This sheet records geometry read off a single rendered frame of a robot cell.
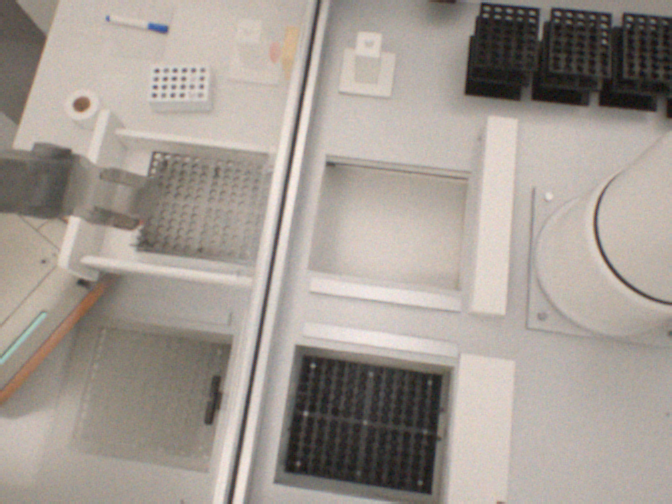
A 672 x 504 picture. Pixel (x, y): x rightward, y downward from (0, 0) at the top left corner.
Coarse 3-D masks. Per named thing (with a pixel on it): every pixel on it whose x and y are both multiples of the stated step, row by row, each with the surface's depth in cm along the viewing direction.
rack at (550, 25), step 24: (552, 24) 86; (576, 24) 85; (600, 24) 85; (552, 48) 84; (576, 48) 84; (600, 48) 88; (552, 72) 84; (576, 72) 83; (600, 72) 87; (552, 96) 91; (576, 96) 91
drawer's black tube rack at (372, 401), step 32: (320, 384) 85; (352, 384) 88; (384, 384) 85; (416, 384) 85; (320, 416) 84; (352, 416) 84; (384, 416) 87; (416, 416) 84; (320, 448) 83; (352, 448) 86; (384, 448) 83; (416, 448) 86; (352, 480) 82; (384, 480) 81; (416, 480) 81
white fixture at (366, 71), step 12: (360, 36) 86; (372, 36) 85; (360, 48) 86; (372, 48) 86; (348, 60) 94; (360, 60) 87; (372, 60) 86; (384, 60) 94; (348, 72) 93; (360, 72) 90; (372, 72) 89; (384, 72) 93; (348, 84) 93; (360, 84) 93; (372, 84) 93; (384, 84) 93; (372, 96) 93; (384, 96) 92
